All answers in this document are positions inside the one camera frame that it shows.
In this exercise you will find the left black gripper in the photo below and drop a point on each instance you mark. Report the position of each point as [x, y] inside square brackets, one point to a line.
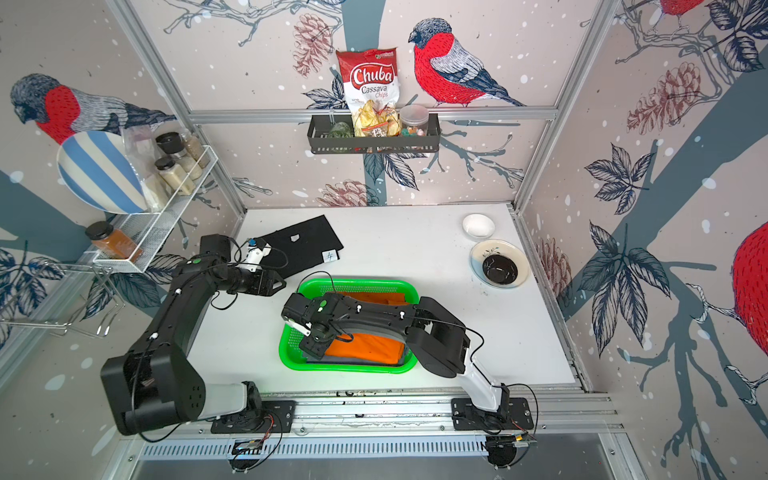
[268, 287]

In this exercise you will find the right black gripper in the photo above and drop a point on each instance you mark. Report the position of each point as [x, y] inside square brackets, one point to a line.
[310, 351]

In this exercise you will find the green plastic basket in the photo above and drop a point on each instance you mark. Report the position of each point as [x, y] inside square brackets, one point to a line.
[293, 358]

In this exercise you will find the black t-shirt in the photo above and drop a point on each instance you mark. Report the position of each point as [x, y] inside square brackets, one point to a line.
[302, 246]

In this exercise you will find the orange t-shirt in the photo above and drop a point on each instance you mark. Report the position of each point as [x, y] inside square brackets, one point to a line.
[367, 347]

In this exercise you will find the grey t-shirt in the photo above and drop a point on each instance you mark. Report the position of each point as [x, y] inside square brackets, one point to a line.
[331, 360]

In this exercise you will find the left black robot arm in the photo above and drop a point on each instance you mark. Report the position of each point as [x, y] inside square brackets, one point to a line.
[154, 385]

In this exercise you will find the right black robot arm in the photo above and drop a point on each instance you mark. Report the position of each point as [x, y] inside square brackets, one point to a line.
[436, 337]

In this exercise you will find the beige spice jar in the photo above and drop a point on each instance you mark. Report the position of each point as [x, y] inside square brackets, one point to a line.
[175, 176]

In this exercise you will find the orange spice jar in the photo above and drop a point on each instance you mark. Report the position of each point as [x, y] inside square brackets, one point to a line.
[113, 242]

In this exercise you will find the black lid spice jar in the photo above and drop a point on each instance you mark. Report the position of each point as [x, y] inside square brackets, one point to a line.
[171, 144]

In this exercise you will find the green item in shelf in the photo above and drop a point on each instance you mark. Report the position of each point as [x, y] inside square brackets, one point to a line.
[341, 129]

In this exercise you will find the small white bowl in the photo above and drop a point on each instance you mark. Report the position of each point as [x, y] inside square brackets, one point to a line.
[478, 226]

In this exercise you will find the white plate with dark centre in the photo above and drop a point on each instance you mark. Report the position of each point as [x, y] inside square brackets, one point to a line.
[499, 264]

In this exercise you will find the clear plastic bag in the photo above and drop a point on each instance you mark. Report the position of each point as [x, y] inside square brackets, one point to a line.
[142, 151]

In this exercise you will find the blue striped plate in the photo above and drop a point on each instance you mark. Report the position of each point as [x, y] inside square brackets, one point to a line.
[94, 167]

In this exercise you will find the clear lidded candy jar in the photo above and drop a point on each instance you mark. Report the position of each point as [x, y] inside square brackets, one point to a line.
[414, 120]

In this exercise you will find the red Chuba chips bag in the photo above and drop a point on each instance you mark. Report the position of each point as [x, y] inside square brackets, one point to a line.
[371, 89]

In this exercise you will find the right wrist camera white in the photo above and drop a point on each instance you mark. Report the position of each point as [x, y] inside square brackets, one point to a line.
[301, 327]

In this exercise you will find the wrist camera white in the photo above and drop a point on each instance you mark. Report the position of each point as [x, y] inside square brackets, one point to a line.
[257, 249]
[301, 327]

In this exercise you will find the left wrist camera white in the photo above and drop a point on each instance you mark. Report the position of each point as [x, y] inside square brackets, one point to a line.
[257, 249]

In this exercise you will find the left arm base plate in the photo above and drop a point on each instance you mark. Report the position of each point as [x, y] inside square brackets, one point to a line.
[272, 416]

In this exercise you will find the black wall shelf basket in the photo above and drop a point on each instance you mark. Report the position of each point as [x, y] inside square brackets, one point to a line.
[320, 142]

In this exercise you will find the chrome wire hook rack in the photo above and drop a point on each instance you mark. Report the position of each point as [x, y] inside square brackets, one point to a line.
[59, 298]

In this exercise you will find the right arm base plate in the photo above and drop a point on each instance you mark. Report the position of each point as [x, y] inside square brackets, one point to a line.
[517, 415]

